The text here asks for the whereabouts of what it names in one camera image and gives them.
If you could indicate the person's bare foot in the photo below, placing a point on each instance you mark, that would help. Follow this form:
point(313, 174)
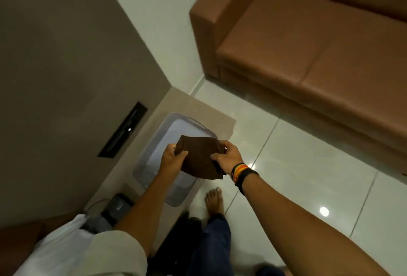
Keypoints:
point(214, 201)

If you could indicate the person's right forearm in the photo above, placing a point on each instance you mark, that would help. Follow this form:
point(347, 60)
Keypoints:
point(302, 228)

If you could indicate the brown leather sofa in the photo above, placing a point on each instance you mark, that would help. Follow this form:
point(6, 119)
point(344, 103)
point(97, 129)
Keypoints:
point(318, 47)

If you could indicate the person's right hand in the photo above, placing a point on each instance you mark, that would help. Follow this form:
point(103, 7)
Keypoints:
point(230, 158)

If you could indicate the white plastic basket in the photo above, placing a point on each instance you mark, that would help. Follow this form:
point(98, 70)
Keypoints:
point(159, 164)

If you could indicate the multicoloured woven wristband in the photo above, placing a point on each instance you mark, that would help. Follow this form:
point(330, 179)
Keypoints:
point(239, 171)

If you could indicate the black wall socket panel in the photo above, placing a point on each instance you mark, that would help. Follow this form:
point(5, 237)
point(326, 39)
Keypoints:
point(122, 131)

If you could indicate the blue trouser leg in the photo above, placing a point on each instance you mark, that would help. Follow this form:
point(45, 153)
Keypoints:
point(211, 247)

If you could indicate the brown cloth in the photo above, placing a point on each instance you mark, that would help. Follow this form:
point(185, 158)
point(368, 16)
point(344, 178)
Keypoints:
point(198, 158)

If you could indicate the black wristband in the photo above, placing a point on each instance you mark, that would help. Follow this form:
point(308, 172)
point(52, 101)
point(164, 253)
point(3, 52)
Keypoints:
point(246, 179)

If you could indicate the white shirt sleeve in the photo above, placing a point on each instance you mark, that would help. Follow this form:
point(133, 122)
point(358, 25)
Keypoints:
point(95, 253)

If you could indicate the person's left hand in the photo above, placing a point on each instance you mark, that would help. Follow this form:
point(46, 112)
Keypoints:
point(168, 164)

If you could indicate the black device box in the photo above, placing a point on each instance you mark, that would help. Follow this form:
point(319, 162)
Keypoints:
point(118, 206)

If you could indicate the person's left thumb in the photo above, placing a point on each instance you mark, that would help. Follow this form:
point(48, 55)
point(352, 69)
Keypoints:
point(181, 155)

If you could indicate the person's left forearm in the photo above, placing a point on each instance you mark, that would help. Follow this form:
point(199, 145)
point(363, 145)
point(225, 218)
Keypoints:
point(146, 209)

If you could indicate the person's right thumb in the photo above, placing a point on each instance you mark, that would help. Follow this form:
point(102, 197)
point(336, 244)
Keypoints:
point(217, 157)

